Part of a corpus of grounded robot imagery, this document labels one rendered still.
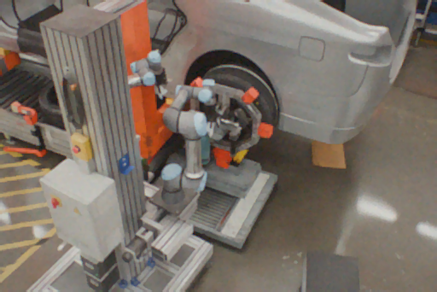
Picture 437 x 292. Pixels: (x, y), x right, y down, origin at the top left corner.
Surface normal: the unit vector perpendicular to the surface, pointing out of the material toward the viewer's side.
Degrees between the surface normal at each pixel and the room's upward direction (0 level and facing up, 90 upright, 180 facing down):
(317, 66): 90
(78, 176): 0
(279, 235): 0
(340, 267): 0
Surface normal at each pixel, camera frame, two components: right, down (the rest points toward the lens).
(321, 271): 0.00, -0.76
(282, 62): -0.43, 0.58
